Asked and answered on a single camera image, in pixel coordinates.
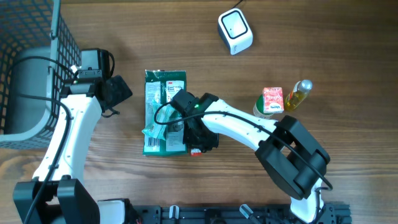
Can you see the white barcode scanner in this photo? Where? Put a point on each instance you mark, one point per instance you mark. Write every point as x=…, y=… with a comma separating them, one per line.
x=235, y=31

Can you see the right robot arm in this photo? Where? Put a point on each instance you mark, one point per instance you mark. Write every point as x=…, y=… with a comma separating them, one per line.
x=292, y=157

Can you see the yellow oil bottle silver cap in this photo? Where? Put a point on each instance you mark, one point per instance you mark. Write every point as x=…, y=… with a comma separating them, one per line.
x=298, y=94

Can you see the red coffee stick sachet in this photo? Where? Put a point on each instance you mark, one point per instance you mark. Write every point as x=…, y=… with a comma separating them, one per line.
x=195, y=152

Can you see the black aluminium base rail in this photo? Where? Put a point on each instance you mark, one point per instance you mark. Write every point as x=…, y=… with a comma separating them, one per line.
x=331, y=213

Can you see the green 3M sponge packet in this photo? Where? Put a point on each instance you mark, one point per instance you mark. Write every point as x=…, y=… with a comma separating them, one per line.
x=163, y=136

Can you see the dark grey mesh basket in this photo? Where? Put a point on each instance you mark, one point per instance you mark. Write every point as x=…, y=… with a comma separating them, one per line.
x=37, y=51

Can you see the green lid small jar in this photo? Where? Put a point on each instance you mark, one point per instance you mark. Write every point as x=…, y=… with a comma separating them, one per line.
x=258, y=109

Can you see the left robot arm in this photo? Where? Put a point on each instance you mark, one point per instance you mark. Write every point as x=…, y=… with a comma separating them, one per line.
x=56, y=193

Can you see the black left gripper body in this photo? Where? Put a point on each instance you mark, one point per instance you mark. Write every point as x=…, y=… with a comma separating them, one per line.
x=120, y=91

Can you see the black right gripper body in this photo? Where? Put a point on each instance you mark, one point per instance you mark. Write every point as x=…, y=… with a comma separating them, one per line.
x=200, y=140

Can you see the pink Kleenex tissue pack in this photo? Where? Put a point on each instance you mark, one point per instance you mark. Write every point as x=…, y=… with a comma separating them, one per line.
x=273, y=101

